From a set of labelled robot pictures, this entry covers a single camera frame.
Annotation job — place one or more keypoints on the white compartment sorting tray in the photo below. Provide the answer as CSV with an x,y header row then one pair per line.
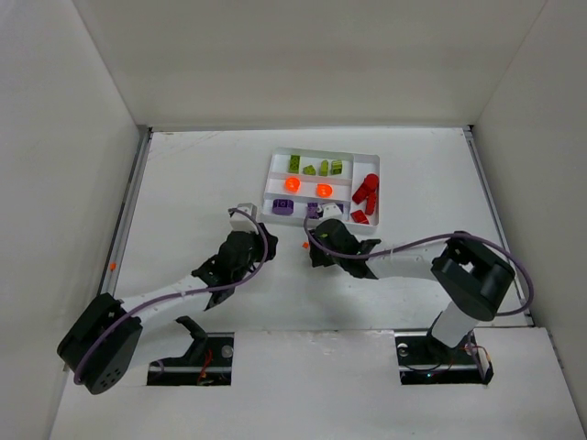
x,y
300,180

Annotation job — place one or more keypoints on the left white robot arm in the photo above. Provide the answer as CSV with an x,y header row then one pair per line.
x,y
114,335

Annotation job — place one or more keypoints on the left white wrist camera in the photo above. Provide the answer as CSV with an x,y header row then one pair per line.
x,y
243,217

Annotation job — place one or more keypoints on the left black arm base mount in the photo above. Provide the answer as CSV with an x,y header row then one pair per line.
x,y
206,362

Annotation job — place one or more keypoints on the orange curved lego piece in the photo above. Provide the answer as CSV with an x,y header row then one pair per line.
x,y
324,190

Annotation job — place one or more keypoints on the orange round lego disc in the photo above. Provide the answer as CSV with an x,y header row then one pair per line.
x,y
292,185

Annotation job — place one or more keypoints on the lime green long lego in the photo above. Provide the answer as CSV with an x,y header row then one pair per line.
x,y
294,164

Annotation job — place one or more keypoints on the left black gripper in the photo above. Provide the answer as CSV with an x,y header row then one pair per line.
x,y
264,239

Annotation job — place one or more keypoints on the red curved lego brick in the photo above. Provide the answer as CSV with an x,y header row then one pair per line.
x,y
359,217

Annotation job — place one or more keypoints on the red square lego brick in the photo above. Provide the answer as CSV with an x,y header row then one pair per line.
x,y
371,203

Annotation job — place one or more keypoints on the purple butterfly lego bricks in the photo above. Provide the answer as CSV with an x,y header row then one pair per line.
x,y
313,211

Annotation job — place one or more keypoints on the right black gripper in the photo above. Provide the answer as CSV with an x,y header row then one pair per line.
x,y
316,236

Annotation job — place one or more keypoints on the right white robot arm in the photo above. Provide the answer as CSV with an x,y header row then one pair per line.
x,y
469,271

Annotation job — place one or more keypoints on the small lime green lego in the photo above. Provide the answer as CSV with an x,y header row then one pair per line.
x,y
309,170

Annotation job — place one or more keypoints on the purple paw print lego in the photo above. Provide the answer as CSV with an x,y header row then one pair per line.
x,y
282,206

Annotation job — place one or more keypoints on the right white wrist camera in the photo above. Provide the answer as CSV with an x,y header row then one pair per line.
x,y
331,216

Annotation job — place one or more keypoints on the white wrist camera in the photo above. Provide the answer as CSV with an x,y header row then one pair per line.
x,y
331,216
243,217

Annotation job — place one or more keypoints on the red oval flower lego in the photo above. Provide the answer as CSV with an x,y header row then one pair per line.
x,y
371,181

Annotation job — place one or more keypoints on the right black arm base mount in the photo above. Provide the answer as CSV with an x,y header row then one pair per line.
x,y
422,360

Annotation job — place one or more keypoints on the lime green sloped lego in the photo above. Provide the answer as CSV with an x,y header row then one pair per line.
x,y
336,167

